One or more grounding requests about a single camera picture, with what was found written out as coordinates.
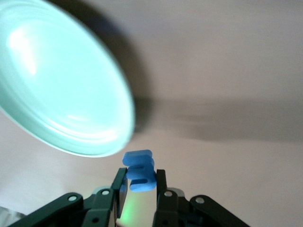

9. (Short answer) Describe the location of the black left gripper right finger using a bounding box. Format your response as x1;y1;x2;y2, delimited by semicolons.
152;169;251;227

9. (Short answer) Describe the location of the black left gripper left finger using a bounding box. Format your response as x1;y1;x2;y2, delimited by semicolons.
8;167;130;227

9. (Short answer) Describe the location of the blue lowercase letter m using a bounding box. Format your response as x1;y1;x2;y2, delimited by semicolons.
122;149;157;193

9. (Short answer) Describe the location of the green plate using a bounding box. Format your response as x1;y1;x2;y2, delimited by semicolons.
0;0;135;158

